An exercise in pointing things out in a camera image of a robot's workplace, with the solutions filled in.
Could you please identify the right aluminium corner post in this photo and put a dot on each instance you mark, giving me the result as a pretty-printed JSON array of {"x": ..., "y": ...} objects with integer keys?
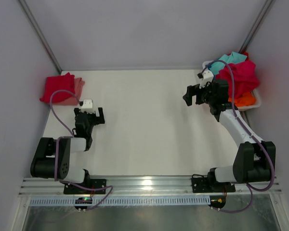
[{"x": 260, "y": 18}]

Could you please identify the left black connector board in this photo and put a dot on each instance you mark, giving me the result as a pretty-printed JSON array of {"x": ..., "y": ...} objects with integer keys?
[{"x": 82, "y": 203}]

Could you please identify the white plastic basket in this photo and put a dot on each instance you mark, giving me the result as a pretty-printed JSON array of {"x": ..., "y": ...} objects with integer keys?
[{"x": 255, "y": 93}]

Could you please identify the turquoise t shirt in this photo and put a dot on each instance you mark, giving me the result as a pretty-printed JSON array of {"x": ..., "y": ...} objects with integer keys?
[{"x": 232, "y": 58}]

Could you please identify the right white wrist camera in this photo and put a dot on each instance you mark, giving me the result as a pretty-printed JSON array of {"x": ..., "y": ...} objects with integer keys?
[{"x": 205, "y": 77}]

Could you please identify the orange t shirt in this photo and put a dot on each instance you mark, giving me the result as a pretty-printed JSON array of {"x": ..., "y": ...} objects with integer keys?
[{"x": 246, "y": 99}]

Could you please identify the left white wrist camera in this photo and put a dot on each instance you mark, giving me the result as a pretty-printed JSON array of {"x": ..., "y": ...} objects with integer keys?
[{"x": 87, "y": 106}]

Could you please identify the right black connector board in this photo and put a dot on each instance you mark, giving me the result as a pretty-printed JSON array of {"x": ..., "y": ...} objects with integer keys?
[{"x": 217, "y": 203}]

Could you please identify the folded red t shirt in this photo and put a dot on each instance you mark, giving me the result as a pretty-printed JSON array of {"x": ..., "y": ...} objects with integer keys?
[{"x": 55, "y": 83}]

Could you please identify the black connector board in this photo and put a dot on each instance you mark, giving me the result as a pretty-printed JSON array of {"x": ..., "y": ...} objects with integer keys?
[
  {"x": 217, "y": 203},
  {"x": 82, "y": 203}
]

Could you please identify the left aluminium corner post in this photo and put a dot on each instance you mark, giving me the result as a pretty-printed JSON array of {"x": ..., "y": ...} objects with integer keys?
[{"x": 39, "y": 33}]

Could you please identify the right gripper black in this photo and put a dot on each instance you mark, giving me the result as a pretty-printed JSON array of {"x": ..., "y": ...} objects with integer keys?
[{"x": 192, "y": 90}]

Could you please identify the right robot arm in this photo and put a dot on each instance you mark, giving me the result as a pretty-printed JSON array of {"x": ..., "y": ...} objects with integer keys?
[{"x": 254, "y": 163}]

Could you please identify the aluminium corner post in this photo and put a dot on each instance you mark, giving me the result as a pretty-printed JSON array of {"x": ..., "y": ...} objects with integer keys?
[
  {"x": 260, "y": 18},
  {"x": 39, "y": 33}
]

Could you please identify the folded salmon pink t shirt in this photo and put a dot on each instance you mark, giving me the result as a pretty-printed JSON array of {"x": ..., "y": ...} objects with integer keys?
[{"x": 71, "y": 100}]

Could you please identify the slotted white cable duct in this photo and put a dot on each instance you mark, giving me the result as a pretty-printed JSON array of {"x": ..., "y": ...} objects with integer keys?
[{"x": 124, "y": 201}]

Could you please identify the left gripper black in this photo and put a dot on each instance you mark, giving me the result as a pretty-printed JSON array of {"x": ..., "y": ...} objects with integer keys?
[{"x": 98, "y": 120}]

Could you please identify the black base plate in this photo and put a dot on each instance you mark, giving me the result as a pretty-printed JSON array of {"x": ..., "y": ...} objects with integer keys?
[
  {"x": 207, "y": 184},
  {"x": 90, "y": 184}
]

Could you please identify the red t shirt in basket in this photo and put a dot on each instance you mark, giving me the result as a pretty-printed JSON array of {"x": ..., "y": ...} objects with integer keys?
[{"x": 246, "y": 54}]

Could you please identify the aluminium front rail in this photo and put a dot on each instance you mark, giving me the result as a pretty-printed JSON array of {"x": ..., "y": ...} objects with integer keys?
[{"x": 125, "y": 186}]

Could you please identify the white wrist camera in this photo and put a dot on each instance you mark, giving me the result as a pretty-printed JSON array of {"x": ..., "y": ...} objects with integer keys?
[
  {"x": 87, "y": 106},
  {"x": 205, "y": 77}
]

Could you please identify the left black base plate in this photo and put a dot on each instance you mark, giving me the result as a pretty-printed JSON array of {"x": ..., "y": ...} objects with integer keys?
[{"x": 90, "y": 184}]

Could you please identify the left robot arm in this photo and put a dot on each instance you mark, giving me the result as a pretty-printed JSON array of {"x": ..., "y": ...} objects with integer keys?
[{"x": 52, "y": 156}]

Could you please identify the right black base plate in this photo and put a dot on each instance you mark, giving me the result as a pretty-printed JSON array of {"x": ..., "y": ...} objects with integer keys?
[{"x": 207, "y": 184}]

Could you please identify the magenta t shirt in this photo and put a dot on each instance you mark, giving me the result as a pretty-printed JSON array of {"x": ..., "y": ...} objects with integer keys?
[{"x": 245, "y": 79}]

